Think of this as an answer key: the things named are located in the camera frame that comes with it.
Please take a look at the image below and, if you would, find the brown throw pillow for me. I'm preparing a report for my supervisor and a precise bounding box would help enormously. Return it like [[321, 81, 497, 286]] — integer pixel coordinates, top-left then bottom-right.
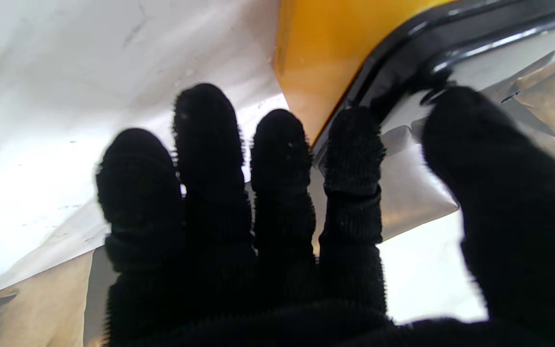
[[0, 248, 96, 347], [514, 46, 555, 140]]

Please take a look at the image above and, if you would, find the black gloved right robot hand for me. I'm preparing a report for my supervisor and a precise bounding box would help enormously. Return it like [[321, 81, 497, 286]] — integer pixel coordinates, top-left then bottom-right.
[[95, 83, 555, 347]]

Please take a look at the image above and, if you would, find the black tissue box base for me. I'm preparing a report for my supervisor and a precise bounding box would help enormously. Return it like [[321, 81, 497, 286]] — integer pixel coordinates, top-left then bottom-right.
[[312, 0, 555, 167]]

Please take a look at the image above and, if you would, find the orange plastic tissue box cover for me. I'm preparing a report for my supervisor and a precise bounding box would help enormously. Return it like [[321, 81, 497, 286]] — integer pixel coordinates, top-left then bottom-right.
[[273, 0, 451, 145]]

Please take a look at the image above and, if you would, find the brown leather sofa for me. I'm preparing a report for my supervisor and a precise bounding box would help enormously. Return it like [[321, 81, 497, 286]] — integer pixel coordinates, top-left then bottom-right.
[[0, 46, 555, 347]]

